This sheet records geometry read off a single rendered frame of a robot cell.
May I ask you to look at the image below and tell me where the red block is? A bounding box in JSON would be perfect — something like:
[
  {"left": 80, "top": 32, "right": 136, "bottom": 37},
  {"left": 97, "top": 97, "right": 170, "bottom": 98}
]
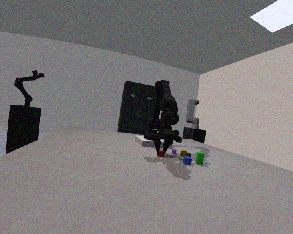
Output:
[{"left": 157, "top": 151, "right": 165, "bottom": 157}]

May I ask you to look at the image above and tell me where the blue cube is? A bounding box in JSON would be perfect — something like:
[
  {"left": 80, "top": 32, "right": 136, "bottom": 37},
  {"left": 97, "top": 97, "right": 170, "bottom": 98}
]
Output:
[{"left": 183, "top": 156, "right": 192, "bottom": 165}]

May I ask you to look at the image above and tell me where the green block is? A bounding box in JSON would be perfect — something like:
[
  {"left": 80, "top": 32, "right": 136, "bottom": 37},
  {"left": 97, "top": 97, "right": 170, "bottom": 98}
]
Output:
[
  {"left": 195, "top": 158, "right": 203, "bottom": 165},
  {"left": 197, "top": 152, "right": 205, "bottom": 159}
]

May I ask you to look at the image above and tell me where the yellow cube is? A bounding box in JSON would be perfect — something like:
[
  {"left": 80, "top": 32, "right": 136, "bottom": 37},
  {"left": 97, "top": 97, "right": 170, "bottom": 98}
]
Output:
[{"left": 180, "top": 150, "right": 187, "bottom": 157}]

